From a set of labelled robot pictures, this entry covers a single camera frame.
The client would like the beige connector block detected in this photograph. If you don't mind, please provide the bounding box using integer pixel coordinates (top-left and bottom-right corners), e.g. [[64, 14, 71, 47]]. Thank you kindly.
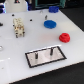
[[13, 18, 25, 37]]

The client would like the small blue part at back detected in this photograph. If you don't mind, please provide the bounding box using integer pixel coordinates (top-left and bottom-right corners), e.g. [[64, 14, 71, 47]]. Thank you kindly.
[[49, 6, 59, 13]]

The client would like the red gear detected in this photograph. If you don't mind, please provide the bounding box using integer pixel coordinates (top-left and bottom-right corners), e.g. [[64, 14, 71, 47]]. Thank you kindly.
[[59, 33, 70, 43]]

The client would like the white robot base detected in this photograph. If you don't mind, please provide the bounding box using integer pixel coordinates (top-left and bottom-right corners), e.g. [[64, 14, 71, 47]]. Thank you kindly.
[[5, 0, 27, 13]]

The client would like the peg base plate black-bordered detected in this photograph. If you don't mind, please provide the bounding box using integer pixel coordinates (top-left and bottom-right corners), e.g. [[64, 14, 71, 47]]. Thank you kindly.
[[26, 46, 66, 68]]

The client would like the blue gear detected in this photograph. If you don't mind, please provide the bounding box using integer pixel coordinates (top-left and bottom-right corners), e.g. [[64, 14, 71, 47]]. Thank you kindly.
[[44, 20, 56, 29]]

